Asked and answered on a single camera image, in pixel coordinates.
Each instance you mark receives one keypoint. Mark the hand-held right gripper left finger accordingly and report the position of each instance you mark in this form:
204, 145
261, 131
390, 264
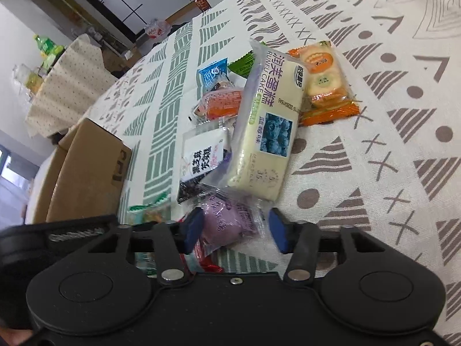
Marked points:
191, 231

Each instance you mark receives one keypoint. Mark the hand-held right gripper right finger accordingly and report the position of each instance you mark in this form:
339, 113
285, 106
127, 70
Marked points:
279, 233

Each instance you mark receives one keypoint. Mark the purple snack packet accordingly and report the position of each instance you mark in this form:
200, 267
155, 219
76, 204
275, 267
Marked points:
223, 221

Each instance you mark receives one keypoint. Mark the brown cardboard box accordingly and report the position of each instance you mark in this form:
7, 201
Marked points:
86, 173

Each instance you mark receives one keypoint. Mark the orange cracker packet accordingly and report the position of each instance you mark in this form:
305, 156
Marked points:
326, 79

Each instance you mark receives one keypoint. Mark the green and orange snack packet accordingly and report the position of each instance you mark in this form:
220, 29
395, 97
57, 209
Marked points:
149, 212

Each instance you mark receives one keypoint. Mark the black and white snack packet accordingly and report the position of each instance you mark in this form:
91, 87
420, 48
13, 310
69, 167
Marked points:
201, 158

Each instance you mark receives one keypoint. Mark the patterned bedspread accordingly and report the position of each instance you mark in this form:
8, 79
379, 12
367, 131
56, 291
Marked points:
378, 169

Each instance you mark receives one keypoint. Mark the large blueberry cake packet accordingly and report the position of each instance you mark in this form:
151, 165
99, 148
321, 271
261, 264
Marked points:
268, 115

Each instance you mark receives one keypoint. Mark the orange jelly snack packet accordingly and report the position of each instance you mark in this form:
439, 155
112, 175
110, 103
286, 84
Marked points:
221, 102

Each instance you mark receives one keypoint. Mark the blue snack packet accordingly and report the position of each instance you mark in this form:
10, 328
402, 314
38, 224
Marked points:
212, 74

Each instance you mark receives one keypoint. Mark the table with dotted tablecloth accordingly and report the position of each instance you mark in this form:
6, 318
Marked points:
68, 86

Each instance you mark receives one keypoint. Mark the clear bottle with yellow liquid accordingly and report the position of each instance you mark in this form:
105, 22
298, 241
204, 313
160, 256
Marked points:
30, 79

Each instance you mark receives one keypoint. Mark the green soda bottle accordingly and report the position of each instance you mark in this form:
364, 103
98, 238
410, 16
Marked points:
46, 48

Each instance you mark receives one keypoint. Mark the red and white plastic bag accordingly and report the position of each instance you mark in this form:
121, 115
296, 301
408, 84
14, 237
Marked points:
157, 29

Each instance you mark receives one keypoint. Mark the black framed sliding door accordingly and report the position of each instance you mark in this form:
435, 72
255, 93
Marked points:
119, 0

